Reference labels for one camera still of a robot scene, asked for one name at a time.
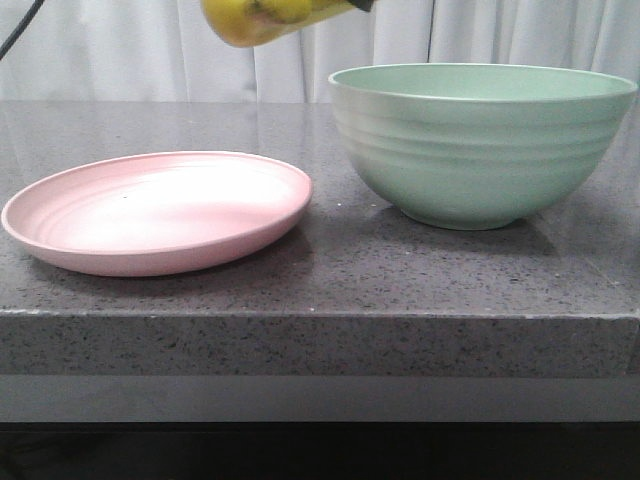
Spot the pink plate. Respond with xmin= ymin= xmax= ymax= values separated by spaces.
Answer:
xmin=1 ymin=151 xmax=313 ymax=277

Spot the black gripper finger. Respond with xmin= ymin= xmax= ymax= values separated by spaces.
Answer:
xmin=349 ymin=0 xmax=375 ymax=13

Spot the green bowl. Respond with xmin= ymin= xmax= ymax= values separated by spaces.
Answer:
xmin=329 ymin=63 xmax=637 ymax=230

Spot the black cable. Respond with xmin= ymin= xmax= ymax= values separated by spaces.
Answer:
xmin=0 ymin=0 xmax=45 ymax=61

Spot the pale grey curtain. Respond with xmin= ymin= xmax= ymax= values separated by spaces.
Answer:
xmin=1 ymin=1 xmax=639 ymax=103

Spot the yellow banana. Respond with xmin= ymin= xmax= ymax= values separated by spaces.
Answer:
xmin=200 ymin=0 xmax=359 ymax=48

